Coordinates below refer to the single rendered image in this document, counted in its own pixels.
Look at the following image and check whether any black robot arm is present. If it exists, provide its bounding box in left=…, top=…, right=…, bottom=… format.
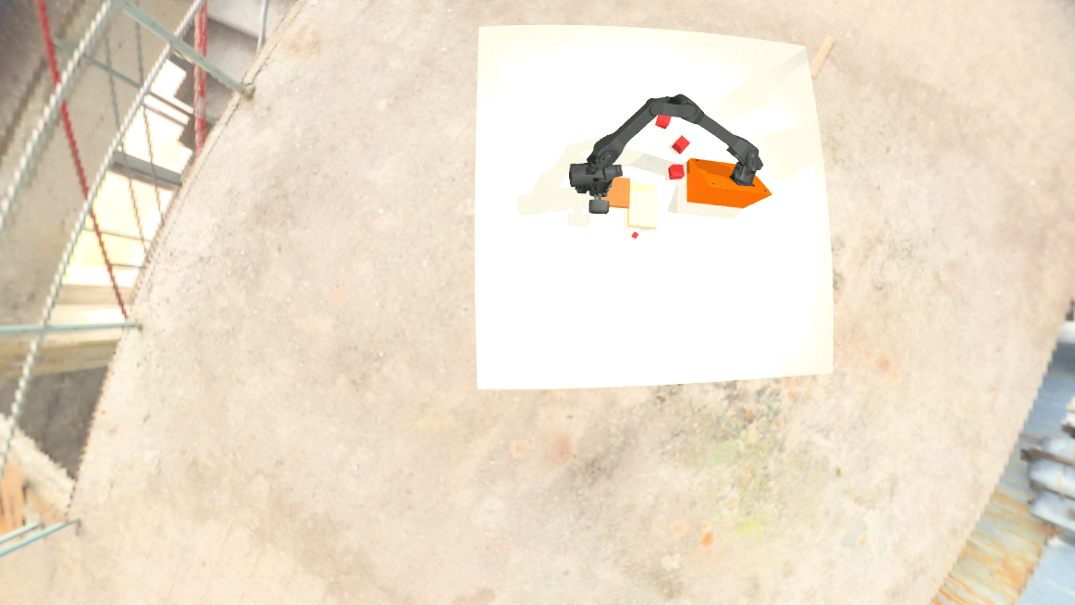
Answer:
left=569, top=93, right=763, bottom=195

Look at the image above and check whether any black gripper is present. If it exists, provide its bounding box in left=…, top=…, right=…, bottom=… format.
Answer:
left=588, top=181, right=612, bottom=215

